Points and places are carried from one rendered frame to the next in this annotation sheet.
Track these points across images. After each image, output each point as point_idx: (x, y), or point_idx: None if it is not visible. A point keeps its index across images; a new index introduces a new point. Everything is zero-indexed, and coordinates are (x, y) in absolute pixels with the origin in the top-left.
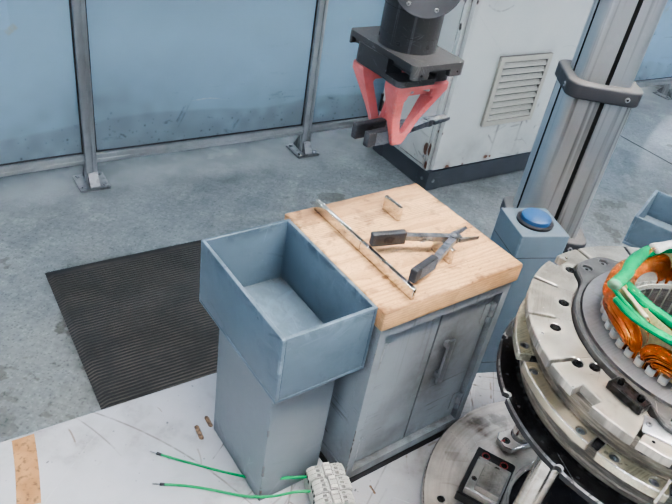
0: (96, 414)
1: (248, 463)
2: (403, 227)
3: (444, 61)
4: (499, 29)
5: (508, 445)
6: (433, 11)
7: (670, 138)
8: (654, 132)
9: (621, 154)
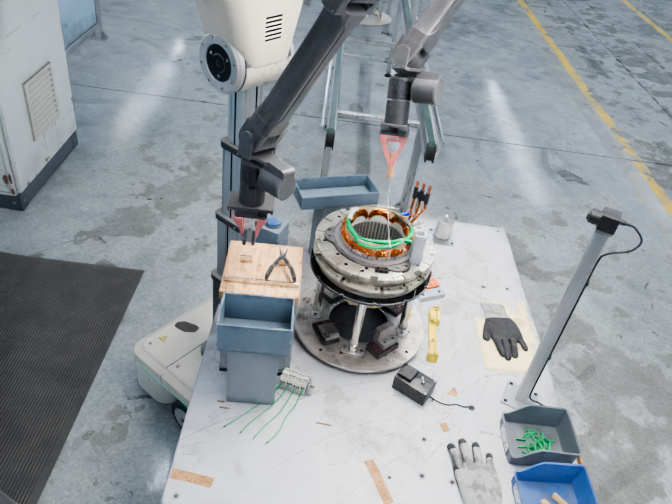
0: (181, 440)
1: (262, 395)
2: (257, 263)
3: (272, 200)
4: (12, 65)
5: (317, 314)
6: (288, 195)
7: (133, 74)
8: (120, 74)
9: (117, 103)
